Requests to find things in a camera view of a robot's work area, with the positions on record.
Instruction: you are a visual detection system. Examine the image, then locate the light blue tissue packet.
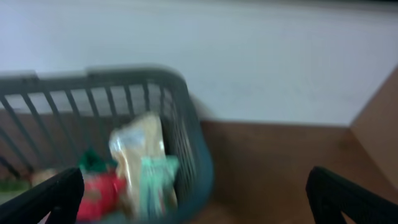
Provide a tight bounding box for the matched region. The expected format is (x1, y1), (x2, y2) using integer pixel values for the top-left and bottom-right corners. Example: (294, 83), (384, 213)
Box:
(139, 156), (180, 220)

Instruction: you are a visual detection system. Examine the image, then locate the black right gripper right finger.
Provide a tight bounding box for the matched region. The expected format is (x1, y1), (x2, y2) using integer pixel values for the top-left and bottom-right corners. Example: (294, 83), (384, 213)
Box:
(305, 166), (397, 224)

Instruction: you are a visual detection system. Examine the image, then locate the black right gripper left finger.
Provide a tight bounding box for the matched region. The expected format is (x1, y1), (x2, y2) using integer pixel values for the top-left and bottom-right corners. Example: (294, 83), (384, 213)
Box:
(1, 167), (85, 224)

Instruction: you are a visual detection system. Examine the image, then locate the San Remo spaghetti packet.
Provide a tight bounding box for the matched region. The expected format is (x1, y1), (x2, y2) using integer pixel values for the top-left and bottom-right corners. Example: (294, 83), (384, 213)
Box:
(76, 172), (126, 222)

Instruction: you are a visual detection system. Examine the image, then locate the cream plastic food bag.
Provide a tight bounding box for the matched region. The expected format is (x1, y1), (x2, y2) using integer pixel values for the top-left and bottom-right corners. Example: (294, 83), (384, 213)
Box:
(109, 113), (168, 220)

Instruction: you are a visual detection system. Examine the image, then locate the grey plastic basket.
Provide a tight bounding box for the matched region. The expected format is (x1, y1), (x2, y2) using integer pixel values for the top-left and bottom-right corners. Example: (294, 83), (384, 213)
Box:
(1, 66), (214, 223)

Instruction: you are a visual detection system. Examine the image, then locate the green Nescafe coffee bag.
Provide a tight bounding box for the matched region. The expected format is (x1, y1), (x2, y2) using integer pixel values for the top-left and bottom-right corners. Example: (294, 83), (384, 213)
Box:
(78, 149), (118, 173)

